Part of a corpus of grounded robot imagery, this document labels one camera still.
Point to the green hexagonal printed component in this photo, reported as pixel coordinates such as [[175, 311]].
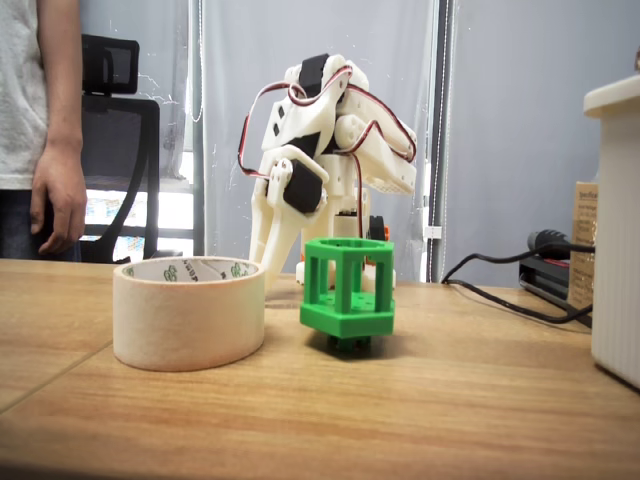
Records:
[[345, 315]]

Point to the white ribbed plastic bin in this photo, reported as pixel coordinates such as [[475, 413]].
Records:
[[620, 225]]

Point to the person's hand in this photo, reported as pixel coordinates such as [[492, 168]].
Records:
[[60, 200]]

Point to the orange table clamp black knob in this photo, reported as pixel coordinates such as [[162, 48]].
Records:
[[377, 230]]

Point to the beige masking tape roll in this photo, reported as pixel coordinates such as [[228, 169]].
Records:
[[185, 325]]

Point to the small white tag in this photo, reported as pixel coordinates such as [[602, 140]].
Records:
[[433, 232]]

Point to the black office chair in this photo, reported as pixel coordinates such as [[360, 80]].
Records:
[[115, 140]]

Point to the black power supply box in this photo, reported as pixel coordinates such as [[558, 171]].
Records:
[[542, 280]]

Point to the person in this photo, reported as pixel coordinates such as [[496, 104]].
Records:
[[17, 100]]

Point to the brown cardboard box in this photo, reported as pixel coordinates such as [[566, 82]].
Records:
[[582, 235]]

